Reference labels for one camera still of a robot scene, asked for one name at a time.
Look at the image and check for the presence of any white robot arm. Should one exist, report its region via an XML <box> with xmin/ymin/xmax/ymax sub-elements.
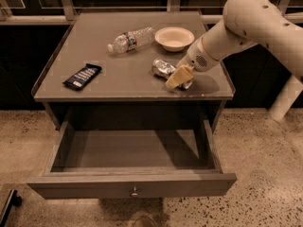
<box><xmin>166</xmin><ymin>0</ymin><xmax>303</xmax><ymax>121</ymax></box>

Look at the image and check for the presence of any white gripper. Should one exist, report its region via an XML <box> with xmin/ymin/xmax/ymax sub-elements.
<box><xmin>165</xmin><ymin>37</ymin><xmax>219</xmax><ymax>89</ymax></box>

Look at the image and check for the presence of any black object at floor edge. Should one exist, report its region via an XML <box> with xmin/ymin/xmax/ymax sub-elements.
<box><xmin>0</xmin><ymin>189</ymin><xmax>23</xmax><ymax>227</ymax></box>

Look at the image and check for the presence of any white bowl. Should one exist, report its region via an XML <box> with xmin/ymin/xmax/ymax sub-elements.
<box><xmin>155</xmin><ymin>27</ymin><xmax>195</xmax><ymax>52</ymax></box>

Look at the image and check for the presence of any metal railing frame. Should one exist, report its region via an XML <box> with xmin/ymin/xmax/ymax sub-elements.
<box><xmin>0</xmin><ymin>0</ymin><xmax>303</xmax><ymax>26</ymax></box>

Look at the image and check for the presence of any clear plastic water bottle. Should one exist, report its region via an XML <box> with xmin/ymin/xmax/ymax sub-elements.
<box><xmin>107</xmin><ymin>26</ymin><xmax>155</xmax><ymax>54</ymax></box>

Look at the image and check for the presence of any open grey top drawer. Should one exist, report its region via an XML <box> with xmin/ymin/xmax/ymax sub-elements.
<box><xmin>27</xmin><ymin>120</ymin><xmax>237</xmax><ymax>200</ymax></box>

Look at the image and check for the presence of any metal drawer knob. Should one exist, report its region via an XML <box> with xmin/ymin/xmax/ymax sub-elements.
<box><xmin>130</xmin><ymin>186</ymin><xmax>139</xmax><ymax>198</ymax></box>

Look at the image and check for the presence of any grey cabinet table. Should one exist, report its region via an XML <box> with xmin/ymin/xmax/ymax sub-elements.
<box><xmin>32</xmin><ymin>11</ymin><xmax>235</xmax><ymax>127</ymax></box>

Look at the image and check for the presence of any silver blue redbull can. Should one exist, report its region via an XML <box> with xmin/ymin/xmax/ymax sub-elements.
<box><xmin>151</xmin><ymin>59</ymin><xmax>193</xmax><ymax>90</ymax></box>

